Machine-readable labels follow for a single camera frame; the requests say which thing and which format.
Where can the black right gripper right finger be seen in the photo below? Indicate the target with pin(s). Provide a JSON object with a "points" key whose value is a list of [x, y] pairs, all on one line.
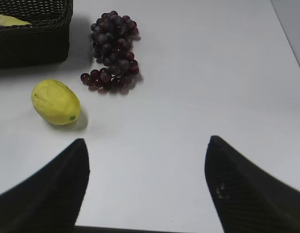
{"points": [[246, 198]]}

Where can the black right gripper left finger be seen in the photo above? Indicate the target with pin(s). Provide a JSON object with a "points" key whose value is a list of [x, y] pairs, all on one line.
{"points": [[49, 201]]}

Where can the black woven basket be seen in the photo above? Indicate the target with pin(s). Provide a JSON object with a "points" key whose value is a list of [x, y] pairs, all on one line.
{"points": [[46, 38]]}

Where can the dark red grape bunch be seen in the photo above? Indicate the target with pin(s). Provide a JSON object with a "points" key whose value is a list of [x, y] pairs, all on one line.
{"points": [[112, 41]]}

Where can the yellow lemon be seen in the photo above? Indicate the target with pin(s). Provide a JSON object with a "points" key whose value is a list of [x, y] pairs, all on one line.
{"points": [[55, 102]]}

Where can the yellow banana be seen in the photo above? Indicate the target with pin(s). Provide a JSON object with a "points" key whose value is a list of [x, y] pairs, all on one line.
{"points": [[7, 21]]}

